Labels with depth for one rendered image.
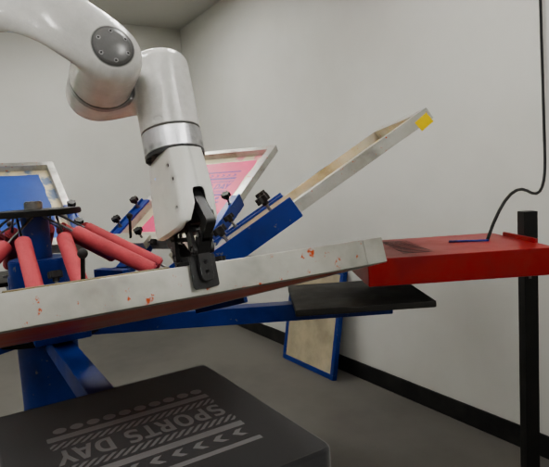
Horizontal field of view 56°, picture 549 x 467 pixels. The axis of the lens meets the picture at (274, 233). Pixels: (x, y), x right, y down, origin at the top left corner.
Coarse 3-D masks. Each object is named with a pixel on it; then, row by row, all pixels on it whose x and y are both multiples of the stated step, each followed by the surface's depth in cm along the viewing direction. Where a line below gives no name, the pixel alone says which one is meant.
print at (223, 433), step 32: (128, 416) 97; (160, 416) 96; (192, 416) 96; (224, 416) 95; (64, 448) 86; (96, 448) 86; (128, 448) 85; (160, 448) 84; (192, 448) 84; (224, 448) 83
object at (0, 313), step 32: (256, 256) 66; (288, 256) 69; (320, 256) 71; (352, 256) 74; (384, 256) 77; (32, 288) 53; (64, 288) 54; (96, 288) 56; (128, 288) 57; (160, 288) 59; (192, 288) 61; (224, 288) 63; (0, 320) 51; (32, 320) 52; (64, 320) 54
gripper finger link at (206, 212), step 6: (198, 192) 61; (198, 198) 61; (204, 198) 61; (198, 204) 60; (204, 204) 60; (198, 210) 60; (204, 210) 59; (210, 210) 60; (198, 216) 60; (204, 216) 59; (210, 216) 59; (204, 222) 59; (210, 222) 59; (204, 228) 59; (210, 228) 59; (204, 234) 60; (210, 234) 60
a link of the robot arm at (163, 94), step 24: (168, 48) 65; (144, 72) 64; (168, 72) 64; (72, 96) 63; (144, 96) 64; (168, 96) 63; (192, 96) 66; (96, 120) 66; (144, 120) 64; (168, 120) 63; (192, 120) 64
